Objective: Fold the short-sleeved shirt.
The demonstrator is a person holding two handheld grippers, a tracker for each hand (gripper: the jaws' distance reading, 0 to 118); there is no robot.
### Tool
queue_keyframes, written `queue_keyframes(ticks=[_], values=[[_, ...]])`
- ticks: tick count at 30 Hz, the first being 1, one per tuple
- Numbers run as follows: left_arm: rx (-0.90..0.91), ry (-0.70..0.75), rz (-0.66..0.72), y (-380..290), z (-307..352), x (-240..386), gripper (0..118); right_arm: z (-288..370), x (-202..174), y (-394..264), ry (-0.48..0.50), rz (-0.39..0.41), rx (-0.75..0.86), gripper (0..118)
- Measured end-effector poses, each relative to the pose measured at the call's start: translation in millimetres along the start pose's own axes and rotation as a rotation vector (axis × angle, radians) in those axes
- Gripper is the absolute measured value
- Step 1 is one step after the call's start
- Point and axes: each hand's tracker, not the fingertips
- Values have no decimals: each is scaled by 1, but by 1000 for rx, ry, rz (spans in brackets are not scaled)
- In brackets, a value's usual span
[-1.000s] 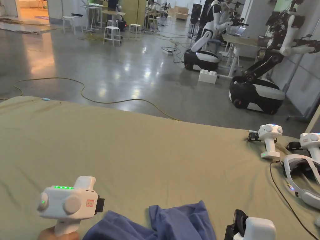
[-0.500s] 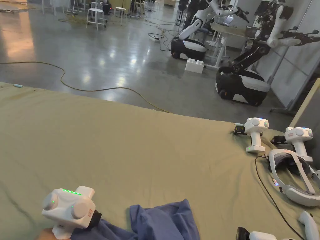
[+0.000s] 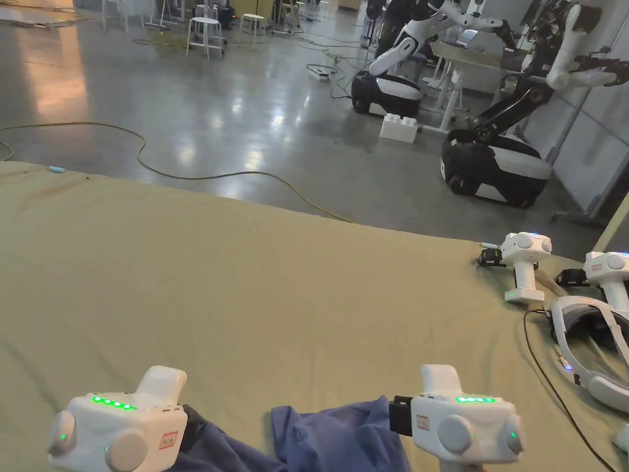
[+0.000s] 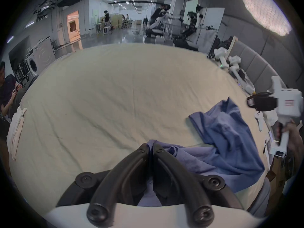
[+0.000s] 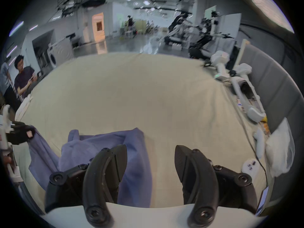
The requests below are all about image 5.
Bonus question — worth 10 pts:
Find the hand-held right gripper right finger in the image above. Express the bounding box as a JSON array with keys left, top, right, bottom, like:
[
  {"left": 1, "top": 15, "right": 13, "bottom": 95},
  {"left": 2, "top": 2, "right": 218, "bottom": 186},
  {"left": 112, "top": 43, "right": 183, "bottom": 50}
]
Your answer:
[{"left": 174, "top": 145, "right": 258, "bottom": 227}]

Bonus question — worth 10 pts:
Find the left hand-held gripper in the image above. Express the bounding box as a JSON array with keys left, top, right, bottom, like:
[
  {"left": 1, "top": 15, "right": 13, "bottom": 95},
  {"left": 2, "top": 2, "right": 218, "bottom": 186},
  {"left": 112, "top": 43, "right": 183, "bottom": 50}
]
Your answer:
[{"left": 0, "top": 104, "right": 36, "bottom": 183}]

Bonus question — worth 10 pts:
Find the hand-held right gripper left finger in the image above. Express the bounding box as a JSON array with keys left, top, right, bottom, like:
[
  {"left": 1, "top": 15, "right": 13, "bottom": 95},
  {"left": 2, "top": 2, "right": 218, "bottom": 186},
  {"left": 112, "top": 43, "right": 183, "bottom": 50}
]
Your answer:
[{"left": 45, "top": 144, "right": 128, "bottom": 228}]

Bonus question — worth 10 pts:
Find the blue shirt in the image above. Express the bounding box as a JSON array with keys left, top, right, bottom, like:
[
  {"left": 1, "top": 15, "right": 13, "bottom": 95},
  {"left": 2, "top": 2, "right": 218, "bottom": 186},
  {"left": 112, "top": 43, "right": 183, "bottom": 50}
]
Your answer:
[{"left": 28, "top": 126, "right": 152, "bottom": 208}]

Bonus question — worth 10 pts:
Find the person's left hand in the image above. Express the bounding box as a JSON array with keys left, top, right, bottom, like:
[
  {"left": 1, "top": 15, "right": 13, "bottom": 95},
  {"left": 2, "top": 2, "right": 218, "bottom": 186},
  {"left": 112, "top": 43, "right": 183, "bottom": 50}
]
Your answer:
[{"left": 0, "top": 154, "right": 12, "bottom": 168}]

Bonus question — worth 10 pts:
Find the white power adapter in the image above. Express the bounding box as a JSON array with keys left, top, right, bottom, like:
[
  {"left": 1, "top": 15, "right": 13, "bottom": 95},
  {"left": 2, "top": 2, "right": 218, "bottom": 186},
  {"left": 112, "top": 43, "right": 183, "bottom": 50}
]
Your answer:
[{"left": 241, "top": 158, "right": 260, "bottom": 174}]

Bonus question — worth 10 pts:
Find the pale hand controller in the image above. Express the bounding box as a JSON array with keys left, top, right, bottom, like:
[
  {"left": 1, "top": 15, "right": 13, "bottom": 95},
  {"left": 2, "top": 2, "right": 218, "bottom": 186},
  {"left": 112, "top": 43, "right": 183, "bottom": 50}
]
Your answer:
[{"left": 252, "top": 127, "right": 264, "bottom": 159}]

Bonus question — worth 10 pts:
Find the phone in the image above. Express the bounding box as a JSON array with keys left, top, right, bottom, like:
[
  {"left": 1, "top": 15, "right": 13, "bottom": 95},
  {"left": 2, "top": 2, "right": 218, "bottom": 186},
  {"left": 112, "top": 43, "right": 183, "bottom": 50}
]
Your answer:
[{"left": 255, "top": 185, "right": 270, "bottom": 217}]

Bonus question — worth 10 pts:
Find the white plastic bag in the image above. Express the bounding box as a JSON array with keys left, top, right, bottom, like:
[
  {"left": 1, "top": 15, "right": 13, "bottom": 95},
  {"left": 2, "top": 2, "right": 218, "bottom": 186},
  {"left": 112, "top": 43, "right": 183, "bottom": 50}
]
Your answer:
[{"left": 264, "top": 117, "right": 295, "bottom": 178}]

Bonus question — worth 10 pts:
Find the white washing machine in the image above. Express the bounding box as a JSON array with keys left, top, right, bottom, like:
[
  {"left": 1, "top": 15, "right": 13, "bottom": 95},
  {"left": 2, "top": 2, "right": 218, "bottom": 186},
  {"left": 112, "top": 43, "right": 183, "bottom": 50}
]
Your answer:
[{"left": 47, "top": 38, "right": 74, "bottom": 68}]

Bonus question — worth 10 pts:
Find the bed with beige sheet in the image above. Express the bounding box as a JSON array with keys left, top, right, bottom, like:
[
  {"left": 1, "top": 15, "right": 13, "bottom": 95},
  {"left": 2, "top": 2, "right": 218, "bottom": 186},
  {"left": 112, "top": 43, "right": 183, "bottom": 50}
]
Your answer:
[{"left": 14, "top": 52, "right": 271, "bottom": 214}]

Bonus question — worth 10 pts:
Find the spare white hand-held gripper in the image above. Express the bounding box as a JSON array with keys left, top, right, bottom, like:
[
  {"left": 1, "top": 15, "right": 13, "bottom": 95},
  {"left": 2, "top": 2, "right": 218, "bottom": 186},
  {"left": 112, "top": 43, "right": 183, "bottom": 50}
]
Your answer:
[
  {"left": 229, "top": 63, "right": 267, "bottom": 123},
  {"left": 202, "top": 50, "right": 230, "bottom": 81}
]

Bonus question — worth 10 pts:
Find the grey padded headboard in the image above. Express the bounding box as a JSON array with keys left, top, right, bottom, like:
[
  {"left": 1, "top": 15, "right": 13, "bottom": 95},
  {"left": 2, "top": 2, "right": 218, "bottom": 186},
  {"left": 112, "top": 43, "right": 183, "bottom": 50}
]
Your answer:
[{"left": 237, "top": 44, "right": 302, "bottom": 213}]

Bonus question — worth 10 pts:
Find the black and white robot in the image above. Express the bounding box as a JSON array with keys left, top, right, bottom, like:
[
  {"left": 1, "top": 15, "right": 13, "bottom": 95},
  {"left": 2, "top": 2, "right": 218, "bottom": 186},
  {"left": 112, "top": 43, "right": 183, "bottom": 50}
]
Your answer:
[
  {"left": 163, "top": 10, "right": 193, "bottom": 45},
  {"left": 188, "top": 10, "right": 236, "bottom": 59}
]

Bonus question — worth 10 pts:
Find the black cable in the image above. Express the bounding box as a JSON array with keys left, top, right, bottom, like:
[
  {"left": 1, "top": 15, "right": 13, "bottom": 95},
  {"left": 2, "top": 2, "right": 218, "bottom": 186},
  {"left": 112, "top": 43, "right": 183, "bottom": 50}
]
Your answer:
[{"left": 234, "top": 96, "right": 269, "bottom": 188}]

